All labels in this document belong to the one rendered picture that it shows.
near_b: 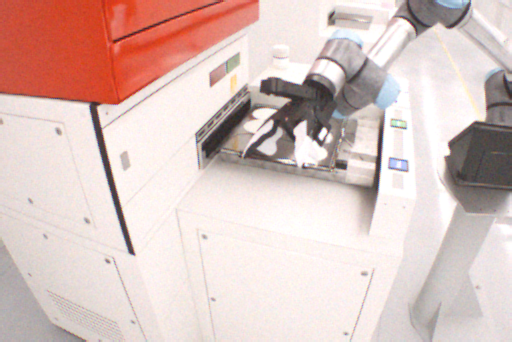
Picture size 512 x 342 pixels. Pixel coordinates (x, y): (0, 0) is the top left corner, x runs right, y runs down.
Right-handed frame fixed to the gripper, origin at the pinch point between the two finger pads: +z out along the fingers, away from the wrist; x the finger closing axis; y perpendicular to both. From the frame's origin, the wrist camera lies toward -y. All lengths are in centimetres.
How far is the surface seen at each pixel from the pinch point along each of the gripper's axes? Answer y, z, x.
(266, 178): 31.4, -11.5, 35.9
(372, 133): 52, -47, 23
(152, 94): -14.7, -4.8, 30.2
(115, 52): -29.8, -0.3, 13.7
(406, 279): 144, -23, 31
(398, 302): 137, -9, 27
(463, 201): 65, -33, -12
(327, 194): 40.4, -14.6, 18.6
